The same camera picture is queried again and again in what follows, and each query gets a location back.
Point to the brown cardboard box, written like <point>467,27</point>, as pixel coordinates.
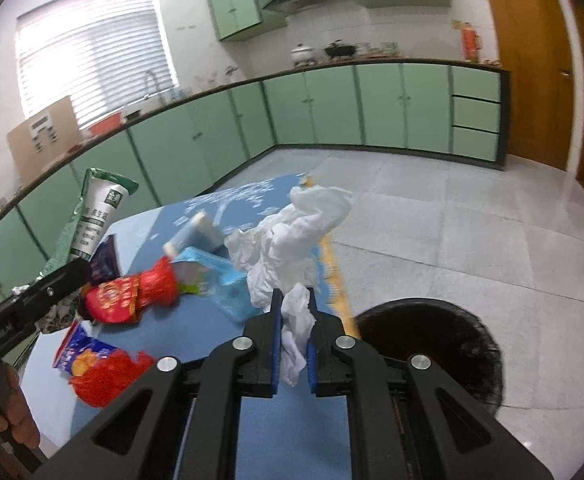
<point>42,145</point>

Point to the white and green tall bag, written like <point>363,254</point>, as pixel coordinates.
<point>97,210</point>

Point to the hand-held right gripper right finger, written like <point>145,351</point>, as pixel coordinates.
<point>312,366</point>

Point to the person's left hand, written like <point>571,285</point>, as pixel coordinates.
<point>22,410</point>

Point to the black round trash bin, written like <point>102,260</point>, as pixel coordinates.
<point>422,330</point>

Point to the white window blinds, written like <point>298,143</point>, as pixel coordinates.
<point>92,50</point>

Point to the black wok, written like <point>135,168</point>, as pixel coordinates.
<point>339,50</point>

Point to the white and blue tissue pack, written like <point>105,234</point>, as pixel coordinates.
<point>194,235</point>

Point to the orange thermos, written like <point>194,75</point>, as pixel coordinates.
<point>468,40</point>

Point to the white lidded pot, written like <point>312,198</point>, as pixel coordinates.
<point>303,53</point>

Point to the blue biscuit bag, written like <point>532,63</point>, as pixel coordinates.
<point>79,352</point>

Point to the light blue plastic packet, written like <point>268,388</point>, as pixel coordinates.
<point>222,280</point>

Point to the green base cabinets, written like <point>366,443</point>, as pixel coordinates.
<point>322,105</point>

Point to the brown wooden door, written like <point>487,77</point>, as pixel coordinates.
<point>527,60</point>

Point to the large white crumpled tissue pile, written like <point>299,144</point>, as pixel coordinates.
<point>292,230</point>

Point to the red snack bag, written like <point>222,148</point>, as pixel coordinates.
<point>132,295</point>

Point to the small white tissue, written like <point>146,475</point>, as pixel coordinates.
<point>292,330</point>

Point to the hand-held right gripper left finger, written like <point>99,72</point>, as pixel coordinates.
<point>273,350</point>

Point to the red plastic basin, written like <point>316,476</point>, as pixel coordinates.
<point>106,123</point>

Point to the dark pan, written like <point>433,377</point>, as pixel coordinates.
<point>132,114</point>

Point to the metal faucet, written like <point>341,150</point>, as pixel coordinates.
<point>149,82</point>

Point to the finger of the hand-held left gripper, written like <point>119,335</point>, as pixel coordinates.
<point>57,287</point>

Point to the dark purple snack bag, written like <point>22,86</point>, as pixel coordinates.
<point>104,260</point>

